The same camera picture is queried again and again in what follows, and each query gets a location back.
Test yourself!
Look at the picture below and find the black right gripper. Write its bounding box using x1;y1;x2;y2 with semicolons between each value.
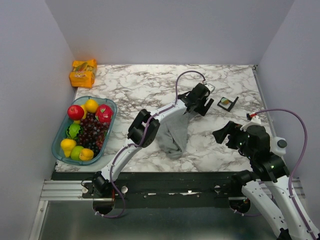
212;119;255;159

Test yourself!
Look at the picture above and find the colourful round brooch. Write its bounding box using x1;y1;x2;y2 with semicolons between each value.
220;98;229;105

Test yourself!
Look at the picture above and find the black brooch display box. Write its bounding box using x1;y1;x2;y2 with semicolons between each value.
217;96;239;112

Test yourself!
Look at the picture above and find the grey tank top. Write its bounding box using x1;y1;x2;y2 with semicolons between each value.
156;112;197;160

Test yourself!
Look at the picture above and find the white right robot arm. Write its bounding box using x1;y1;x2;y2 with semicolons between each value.
212;121;320;240

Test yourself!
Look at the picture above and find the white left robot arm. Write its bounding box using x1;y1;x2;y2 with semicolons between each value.
92;83;215;198

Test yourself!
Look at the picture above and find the white bottle black cap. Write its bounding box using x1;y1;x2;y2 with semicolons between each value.
270;136;288;157

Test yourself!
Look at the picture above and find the red dragon fruit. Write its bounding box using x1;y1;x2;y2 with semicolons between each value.
95;104;114;124

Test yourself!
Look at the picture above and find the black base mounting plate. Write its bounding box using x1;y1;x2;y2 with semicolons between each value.
51;172;252;214

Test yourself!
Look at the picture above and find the dark purple grape bunch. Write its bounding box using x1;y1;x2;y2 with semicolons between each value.
76;112;110;157

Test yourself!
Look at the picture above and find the yellow lemon under apple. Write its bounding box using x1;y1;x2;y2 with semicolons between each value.
73;104;87;124

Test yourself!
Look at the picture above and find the orange yellow fruit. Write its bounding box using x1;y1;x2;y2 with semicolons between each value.
79;148;94;161

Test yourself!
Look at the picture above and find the teal plastic fruit tray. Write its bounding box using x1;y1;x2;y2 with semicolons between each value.
51;95;118;166

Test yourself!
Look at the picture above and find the orange snack bag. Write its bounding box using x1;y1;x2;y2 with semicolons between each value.
69;59;97;89

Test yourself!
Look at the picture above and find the red apple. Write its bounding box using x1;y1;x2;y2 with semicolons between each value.
67;105;84;121

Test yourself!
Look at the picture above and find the green striped melon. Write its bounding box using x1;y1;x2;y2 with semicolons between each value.
65;123;83;140

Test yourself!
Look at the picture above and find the green lime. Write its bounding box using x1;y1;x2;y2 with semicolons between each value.
70;145;84;161

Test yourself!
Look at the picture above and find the yellow pear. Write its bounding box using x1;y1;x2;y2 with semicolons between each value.
60;138;77;158

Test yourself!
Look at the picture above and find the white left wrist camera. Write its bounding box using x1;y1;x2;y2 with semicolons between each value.
204;83;216;96

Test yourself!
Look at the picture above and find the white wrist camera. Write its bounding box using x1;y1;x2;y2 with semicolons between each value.
204;83;216;96
240;112;262;132

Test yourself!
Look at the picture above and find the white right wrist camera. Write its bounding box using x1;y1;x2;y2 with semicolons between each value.
240;112;262;132

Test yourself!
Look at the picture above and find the aluminium rail frame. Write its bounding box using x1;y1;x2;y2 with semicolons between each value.
27;178;308;240

